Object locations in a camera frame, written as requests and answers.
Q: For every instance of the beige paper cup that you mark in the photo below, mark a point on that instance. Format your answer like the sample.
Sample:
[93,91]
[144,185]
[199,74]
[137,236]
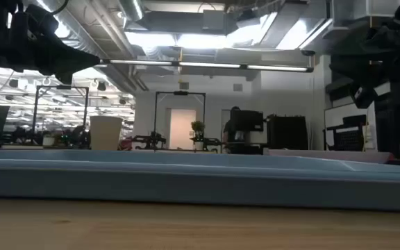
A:
[105,133]

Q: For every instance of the small potted plant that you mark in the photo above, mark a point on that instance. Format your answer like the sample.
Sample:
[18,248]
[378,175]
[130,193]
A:
[198,127]

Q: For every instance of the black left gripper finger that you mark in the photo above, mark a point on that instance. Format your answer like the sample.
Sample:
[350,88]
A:
[83,65]
[80,55]

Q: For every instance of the blue plastic tray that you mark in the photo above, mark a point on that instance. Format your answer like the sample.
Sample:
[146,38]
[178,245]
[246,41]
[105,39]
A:
[186,180]

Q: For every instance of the person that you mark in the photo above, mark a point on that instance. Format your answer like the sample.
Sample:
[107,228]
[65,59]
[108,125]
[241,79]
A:
[230,133]

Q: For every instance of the black cabinet box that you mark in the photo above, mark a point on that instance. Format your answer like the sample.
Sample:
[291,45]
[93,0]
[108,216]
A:
[287,132]

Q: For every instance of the tall black gantry frame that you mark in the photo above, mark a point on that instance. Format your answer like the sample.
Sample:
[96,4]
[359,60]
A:
[36,114]
[156,118]

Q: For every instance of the black computer monitor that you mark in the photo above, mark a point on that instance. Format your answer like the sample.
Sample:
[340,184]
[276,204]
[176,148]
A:
[250,121]

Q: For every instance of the long ceiling light bar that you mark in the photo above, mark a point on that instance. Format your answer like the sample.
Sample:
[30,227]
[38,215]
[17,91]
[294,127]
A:
[207,65]

